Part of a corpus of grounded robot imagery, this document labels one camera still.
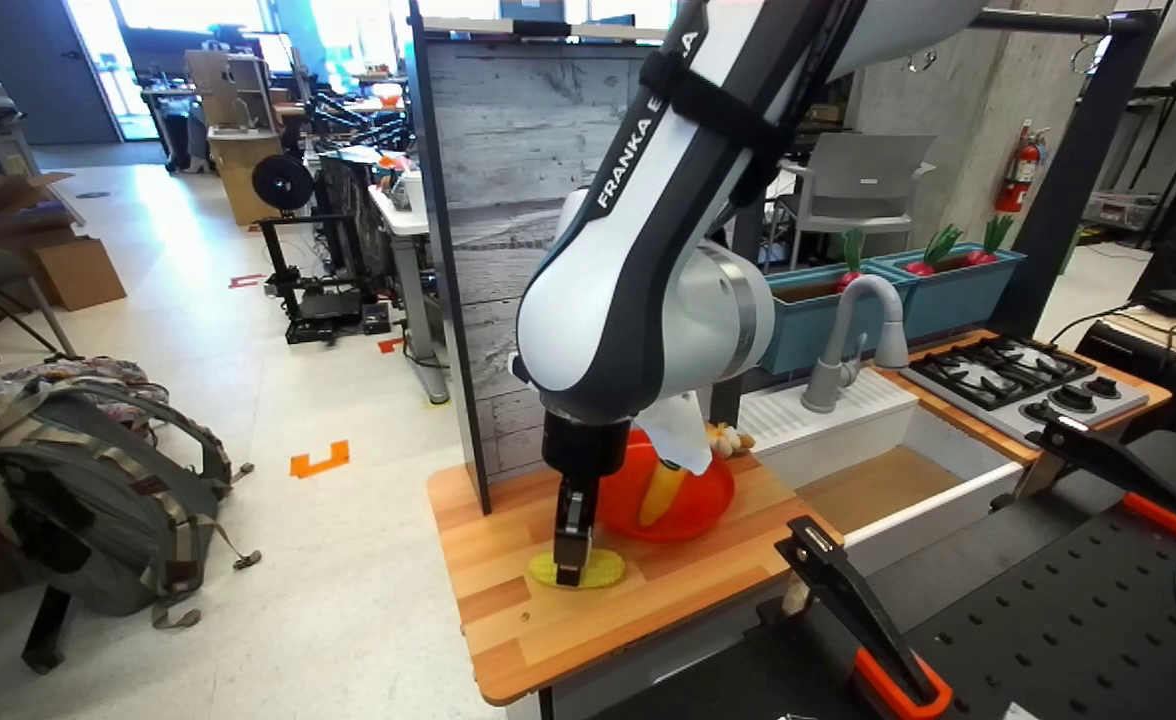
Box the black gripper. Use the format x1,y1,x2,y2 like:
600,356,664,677
538,409,635,593

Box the wooden cutting board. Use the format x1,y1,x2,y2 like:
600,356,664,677
424,446,839,707

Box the red plastic plate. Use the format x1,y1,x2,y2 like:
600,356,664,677
594,424,738,547

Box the beige toy garlic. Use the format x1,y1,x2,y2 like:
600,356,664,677
702,420,758,465

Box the white workshop table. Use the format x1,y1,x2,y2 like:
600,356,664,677
365,176,454,409

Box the grey toy faucet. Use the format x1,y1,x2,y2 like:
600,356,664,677
799,271,911,418

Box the grey wood-print backsplash panel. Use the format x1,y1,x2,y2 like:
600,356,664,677
407,14,698,519

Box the black machine on stand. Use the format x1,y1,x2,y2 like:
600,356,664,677
247,150,395,348

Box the green toy plant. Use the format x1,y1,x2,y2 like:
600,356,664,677
920,220,967,271
836,226,873,279
980,214,1020,260

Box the short teal planter box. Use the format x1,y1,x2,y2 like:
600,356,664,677
881,244,1029,346

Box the black toy stove top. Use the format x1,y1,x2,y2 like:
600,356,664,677
881,324,1176,470

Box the grey olive backpack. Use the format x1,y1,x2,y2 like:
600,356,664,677
0,354,268,632

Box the tan wooden cabinet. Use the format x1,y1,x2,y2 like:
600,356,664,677
184,49,287,231

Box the black stool leg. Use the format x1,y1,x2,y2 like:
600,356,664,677
18,585,81,677

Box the brown cardboard box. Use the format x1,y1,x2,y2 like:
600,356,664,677
27,236,130,317

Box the red fire extinguisher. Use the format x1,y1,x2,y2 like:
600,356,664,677
990,120,1049,220

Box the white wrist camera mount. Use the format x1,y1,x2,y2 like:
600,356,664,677
626,389,719,481

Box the orange floor bracket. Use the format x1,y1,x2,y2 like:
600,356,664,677
287,437,356,485

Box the black clamp orange handle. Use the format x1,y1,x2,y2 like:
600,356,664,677
1020,412,1176,546
772,515,959,720

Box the black metal kitchen frame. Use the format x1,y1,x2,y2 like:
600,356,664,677
973,3,1166,346

